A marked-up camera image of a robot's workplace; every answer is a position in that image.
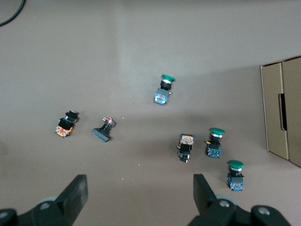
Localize brown paper table cover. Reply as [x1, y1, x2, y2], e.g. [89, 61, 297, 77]
[0, 0, 301, 226]

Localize green mushroom pushbutton blue block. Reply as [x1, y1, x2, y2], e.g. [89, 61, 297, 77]
[153, 74, 176, 106]
[226, 160, 245, 192]
[204, 127, 226, 159]

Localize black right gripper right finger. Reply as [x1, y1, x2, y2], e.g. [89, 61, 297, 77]
[188, 173, 293, 226]

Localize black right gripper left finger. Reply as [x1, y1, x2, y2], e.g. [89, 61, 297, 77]
[0, 174, 89, 226]

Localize black looped cable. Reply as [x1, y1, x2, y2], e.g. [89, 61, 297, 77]
[0, 0, 27, 27]

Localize brown cardboard box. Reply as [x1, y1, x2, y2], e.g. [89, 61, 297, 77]
[260, 56, 301, 168]

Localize black flat-head switch red terminals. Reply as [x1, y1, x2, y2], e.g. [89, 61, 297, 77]
[91, 117, 118, 143]

